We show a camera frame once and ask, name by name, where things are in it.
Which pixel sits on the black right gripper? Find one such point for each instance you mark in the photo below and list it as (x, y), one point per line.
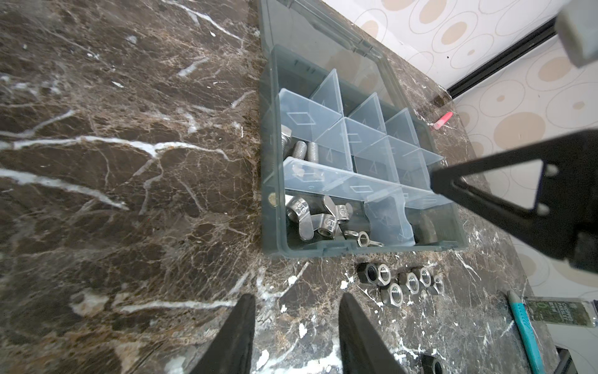
(576, 26)

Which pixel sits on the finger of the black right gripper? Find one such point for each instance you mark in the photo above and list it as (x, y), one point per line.
(543, 194)

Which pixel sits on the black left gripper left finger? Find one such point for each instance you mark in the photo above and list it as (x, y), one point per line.
(231, 350)

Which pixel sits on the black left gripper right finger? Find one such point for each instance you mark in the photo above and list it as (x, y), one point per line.
(362, 350)

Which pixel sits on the silver eye bolt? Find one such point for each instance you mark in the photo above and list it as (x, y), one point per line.
(362, 238)

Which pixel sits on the silver wing nut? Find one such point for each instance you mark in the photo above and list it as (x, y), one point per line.
(342, 212)
(326, 225)
(298, 211)

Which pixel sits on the clear plastic organizer box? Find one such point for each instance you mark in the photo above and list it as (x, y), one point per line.
(327, 82)

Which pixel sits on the silver hex nut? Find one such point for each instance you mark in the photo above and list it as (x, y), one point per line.
(392, 295)
(423, 275)
(409, 283)
(384, 276)
(437, 286)

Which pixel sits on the black small nut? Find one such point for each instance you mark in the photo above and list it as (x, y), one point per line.
(431, 365)

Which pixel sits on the dark hex nut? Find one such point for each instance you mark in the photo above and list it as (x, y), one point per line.
(368, 273)

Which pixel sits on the clear green packet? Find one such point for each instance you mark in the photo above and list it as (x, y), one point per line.
(562, 311)

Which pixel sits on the silver hex bolt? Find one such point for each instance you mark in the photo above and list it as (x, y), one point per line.
(300, 150)
(312, 152)

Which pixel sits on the teal tool handle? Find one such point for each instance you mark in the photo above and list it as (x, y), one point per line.
(526, 333)

